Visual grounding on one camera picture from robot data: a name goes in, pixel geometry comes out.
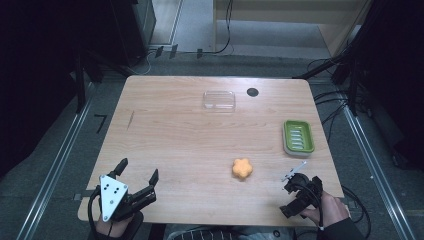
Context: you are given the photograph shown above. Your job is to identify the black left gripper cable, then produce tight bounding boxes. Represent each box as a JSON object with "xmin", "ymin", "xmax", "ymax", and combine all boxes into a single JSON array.
[{"xmin": 86, "ymin": 185, "xmax": 102, "ymax": 240}]

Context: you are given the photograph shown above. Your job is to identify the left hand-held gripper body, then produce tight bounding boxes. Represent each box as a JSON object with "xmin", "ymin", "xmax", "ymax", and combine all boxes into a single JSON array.
[{"xmin": 97, "ymin": 173, "xmax": 158, "ymax": 223}]

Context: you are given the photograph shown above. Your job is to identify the black hanging cable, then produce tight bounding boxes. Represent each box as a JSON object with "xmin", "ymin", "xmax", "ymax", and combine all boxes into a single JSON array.
[{"xmin": 199, "ymin": 0, "xmax": 234, "ymax": 56}]

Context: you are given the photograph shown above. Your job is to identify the metal floor rail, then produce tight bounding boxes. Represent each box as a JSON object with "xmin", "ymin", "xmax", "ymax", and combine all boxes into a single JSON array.
[
  {"xmin": 15, "ymin": 84, "xmax": 95, "ymax": 240},
  {"xmin": 340, "ymin": 99, "xmax": 418, "ymax": 240}
]

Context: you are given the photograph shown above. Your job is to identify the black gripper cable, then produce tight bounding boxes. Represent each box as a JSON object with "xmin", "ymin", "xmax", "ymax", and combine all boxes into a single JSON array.
[
  {"xmin": 340, "ymin": 184, "xmax": 372, "ymax": 240},
  {"xmin": 86, "ymin": 185, "xmax": 102, "ymax": 240}
]

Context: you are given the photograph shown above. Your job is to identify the person's right hand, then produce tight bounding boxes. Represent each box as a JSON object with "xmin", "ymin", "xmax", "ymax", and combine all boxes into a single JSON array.
[{"xmin": 299, "ymin": 190, "xmax": 352, "ymax": 231}]

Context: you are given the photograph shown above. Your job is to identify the black floor cables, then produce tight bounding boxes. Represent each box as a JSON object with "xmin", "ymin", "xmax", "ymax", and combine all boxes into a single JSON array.
[{"xmin": 306, "ymin": 58, "xmax": 351, "ymax": 143}]

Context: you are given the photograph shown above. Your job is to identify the orange flower-shaped soap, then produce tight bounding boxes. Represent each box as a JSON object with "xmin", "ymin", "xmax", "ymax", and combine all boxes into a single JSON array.
[{"xmin": 231, "ymin": 157, "xmax": 254, "ymax": 181}]

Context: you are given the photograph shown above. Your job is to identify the green soap dish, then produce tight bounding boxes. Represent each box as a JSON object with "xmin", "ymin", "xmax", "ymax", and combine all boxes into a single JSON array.
[{"xmin": 282, "ymin": 119, "xmax": 316, "ymax": 158}]

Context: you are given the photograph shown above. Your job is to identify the clear plastic box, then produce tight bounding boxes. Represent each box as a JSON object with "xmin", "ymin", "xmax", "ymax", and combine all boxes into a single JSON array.
[{"xmin": 202, "ymin": 90, "xmax": 237, "ymax": 113}]

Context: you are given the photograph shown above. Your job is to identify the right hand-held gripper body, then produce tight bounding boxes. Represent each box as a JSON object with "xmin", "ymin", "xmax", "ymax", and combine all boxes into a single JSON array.
[{"xmin": 281, "ymin": 160, "xmax": 325, "ymax": 214}]

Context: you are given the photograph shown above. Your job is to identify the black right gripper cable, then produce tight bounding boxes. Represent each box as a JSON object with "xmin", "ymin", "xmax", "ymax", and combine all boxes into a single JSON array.
[{"xmin": 340, "ymin": 184, "xmax": 372, "ymax": 240}]

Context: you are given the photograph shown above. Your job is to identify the person's left hand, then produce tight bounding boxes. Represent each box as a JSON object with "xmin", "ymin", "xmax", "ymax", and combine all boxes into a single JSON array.
[{"xmin": 94, "ymin": 212, "xmax": 135, "ymax": 239}]

